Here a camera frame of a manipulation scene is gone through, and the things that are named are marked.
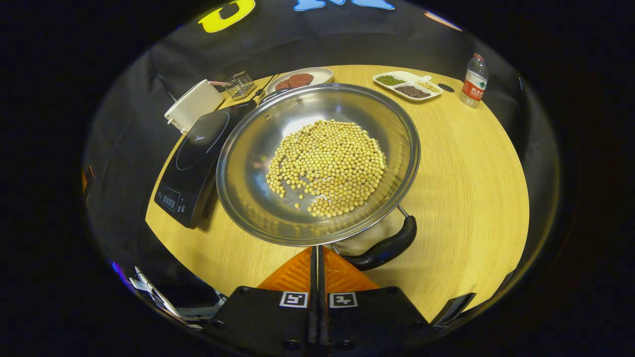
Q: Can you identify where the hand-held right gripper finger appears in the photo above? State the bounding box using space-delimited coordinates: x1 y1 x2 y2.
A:
213 246 318 357
318 246 433 357

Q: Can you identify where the steel pot with black handles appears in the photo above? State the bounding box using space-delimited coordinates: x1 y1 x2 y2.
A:
216 83 421 272

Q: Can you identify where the black induction cooktop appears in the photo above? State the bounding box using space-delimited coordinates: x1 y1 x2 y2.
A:
154 101 258 230

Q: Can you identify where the pile of soybeans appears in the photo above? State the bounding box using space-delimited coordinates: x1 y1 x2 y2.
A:
266 119 386 218

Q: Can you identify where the white round plate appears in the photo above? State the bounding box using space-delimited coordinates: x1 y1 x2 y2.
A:
265 67 334 95

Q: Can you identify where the pile of dark beans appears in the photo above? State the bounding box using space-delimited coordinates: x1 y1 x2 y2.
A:
394 85 431 99

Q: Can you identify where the white toaster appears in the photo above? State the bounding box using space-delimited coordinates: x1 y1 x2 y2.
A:
164 79 225 133

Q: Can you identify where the white divided dish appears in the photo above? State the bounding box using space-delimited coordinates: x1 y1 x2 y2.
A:
373 71 443 102

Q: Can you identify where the clear plastic water bottle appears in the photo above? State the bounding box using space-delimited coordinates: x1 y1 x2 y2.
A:
459 53 489 109

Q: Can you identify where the black power cable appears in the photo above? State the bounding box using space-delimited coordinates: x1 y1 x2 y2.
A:
252 74 279 98

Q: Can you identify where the metal wire basket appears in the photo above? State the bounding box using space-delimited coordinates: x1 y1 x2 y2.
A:
224 71 256 99

